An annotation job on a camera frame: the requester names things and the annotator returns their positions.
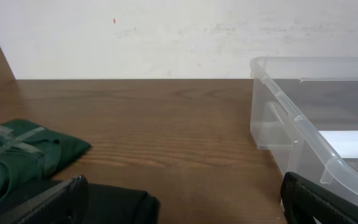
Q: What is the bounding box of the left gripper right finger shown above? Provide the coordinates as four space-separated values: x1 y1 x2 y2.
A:
280 172 358 224

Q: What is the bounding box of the clear plastic storage bin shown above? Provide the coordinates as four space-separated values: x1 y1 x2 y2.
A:
250 57 358 206

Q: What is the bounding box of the black cloth with tape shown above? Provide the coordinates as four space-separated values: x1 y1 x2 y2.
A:
0 180 160 224

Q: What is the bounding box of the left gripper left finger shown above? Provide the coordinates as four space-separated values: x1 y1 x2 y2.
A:
0 175 89 224

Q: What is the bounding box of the dark green cloth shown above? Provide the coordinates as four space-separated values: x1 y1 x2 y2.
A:
0 119 91 201

